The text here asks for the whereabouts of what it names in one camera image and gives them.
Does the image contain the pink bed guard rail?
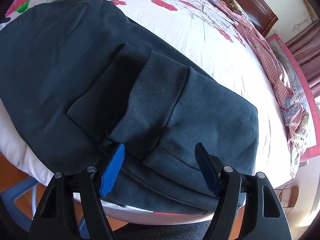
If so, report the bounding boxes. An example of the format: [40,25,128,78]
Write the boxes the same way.
[266,34,319,162]

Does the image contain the wooden headboard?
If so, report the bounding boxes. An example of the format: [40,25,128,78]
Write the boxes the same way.
[195,0,279,38]

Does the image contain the wicker basket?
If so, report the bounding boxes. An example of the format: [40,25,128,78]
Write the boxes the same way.
[275,181,299,215]

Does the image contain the floral pillow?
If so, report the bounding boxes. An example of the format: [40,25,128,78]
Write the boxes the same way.
[224,0,249,19]

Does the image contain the pink dotted quilt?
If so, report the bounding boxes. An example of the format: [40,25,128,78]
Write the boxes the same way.
[184,0,311,178]

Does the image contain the black Anta sweatpants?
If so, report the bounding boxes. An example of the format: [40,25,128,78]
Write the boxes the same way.
[1,0,258,215]

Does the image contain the operator's dark trouser leg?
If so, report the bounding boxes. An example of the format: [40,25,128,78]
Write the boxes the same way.
[114,221,210,240]

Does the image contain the mauve curtain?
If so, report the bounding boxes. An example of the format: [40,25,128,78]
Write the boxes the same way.
[286,20,320,103]

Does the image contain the white floral bed sheet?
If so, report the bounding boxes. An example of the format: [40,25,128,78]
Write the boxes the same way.
[1,0,294,225]

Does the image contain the blue plastic stool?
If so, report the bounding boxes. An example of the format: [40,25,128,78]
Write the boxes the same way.
[1,172,91,239]

